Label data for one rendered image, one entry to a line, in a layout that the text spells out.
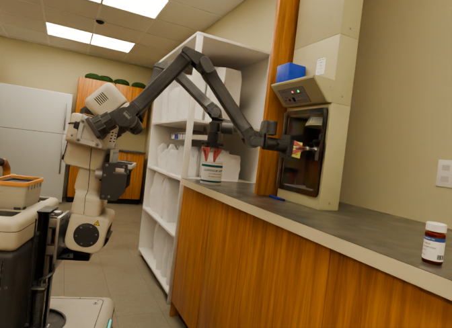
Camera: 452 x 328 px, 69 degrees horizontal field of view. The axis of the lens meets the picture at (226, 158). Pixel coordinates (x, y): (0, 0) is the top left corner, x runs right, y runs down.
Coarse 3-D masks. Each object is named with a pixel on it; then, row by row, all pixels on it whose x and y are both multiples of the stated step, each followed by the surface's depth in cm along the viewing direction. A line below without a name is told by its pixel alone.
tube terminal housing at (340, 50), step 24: (312, 48) 158; (336, 48) 143; (312, 72) 156; (336, 72) 143; (336, 96) 143; (336, 120) 144; (336, 144) 145; (336, 168) 146; (288, 192) 164; (336, 192) 147
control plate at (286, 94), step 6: (282, 90) 160; (288, 90) 157; (294, 90) 154; (300, 90) 150; (282, 96) 164; (288, 96) 160; (294, 96) 157; (300, 96) 153; (306, 96) 150; (288, 102) 164; (294, 102) 160; (300, 102) 156
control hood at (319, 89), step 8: (296, 80) 148; (304, 80) 143; (312, 80) 140; (320, 80) 139; (328, 80) 141; (272, 88) 166; (280, 88) 161; (288, 88) 156; (304, 88) 147; (312, 88) 143; (320, 88) 140; (328, 88) 141; (280, 96) 165; (312, 96) 147; (320, 96) 143; (328, 96) 141; (296, 104) 160; (304, 104) 156; (312, 104) 153
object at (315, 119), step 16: (288, 112) 168; (304, 112) 156; (320, 112) 146; (288, 128) 167; (304, 128) 155; (320, 128) 145; (304, 144) 154; (320, 144) 144; (288, 160) 164; (304, 160) 153; (320, 160) 143; (288, 176) 163; (304, 176) 152; (304, 192) 151
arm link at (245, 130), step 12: (204, 60) 132; (204, 72) 134; (216, 72) 136; (216, 84) 136; (216, 96) 138; (228, 96) 137; (228, 108) 137; (240, 120) 138; (240, 132) 138; (252, 132) 138
